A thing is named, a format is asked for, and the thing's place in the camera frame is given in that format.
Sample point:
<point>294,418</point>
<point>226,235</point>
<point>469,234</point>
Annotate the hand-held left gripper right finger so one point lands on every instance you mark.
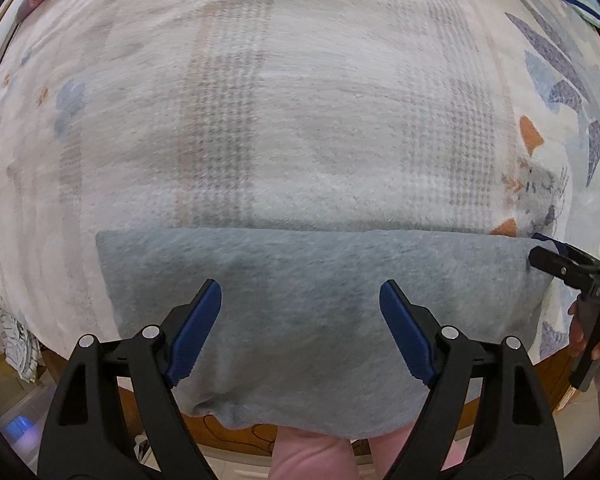
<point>405,330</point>

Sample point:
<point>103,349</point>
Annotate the person's pink trousers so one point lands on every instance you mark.
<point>310,455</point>

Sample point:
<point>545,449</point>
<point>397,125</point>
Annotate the floral print bed blanket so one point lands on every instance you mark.
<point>570,160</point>

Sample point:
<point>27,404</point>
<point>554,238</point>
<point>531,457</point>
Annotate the clear plastic storage box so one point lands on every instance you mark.
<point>20,420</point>

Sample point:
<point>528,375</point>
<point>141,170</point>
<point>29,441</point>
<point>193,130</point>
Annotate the white printed cloth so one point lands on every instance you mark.
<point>20,345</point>

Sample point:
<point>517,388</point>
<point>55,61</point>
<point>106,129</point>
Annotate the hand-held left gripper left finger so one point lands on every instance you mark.
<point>195,330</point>

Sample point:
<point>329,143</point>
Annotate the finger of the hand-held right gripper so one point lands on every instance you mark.
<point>555,243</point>
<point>560,265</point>

